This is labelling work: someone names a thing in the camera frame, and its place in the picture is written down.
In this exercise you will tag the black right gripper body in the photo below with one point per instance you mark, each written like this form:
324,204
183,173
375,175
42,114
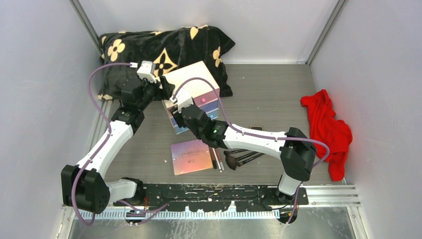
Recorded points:
199,135

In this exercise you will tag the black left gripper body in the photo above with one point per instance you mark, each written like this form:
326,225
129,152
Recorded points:
151,91

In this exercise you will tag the white pink drawer organizer box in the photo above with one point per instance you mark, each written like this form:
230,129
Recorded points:
202,94

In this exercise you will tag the black square compact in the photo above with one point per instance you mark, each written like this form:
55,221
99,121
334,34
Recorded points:
255,127

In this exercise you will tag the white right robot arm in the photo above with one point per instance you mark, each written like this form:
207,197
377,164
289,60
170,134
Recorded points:
296,152

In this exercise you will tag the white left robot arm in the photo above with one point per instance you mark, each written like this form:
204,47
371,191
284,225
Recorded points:
83,184

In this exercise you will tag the black thin makeup brush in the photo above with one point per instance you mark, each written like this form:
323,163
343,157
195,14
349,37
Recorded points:
229,152

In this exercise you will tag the black fan makeup brush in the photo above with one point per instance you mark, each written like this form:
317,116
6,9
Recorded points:
232,161

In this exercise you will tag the black long makeup brush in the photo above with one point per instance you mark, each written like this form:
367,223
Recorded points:
249,159

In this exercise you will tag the black mascara tube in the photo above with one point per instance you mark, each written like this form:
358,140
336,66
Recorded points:
213,158

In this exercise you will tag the holographic eyeshadow palette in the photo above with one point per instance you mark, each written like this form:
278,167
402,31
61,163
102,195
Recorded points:
190,156

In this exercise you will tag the black floral plush blanket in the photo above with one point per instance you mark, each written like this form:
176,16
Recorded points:
167,50

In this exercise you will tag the silver lip pencil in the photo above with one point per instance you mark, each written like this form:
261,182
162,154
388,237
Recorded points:
217,160

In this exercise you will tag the red cloth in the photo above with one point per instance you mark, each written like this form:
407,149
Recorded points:
324,127

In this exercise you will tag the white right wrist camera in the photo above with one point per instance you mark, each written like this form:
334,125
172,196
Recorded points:
182,98

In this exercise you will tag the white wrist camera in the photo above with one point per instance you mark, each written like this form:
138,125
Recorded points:
182,98
146,71

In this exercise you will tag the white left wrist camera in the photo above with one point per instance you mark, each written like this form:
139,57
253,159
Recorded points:
146,71

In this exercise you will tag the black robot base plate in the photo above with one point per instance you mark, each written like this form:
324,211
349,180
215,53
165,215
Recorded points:
212,197

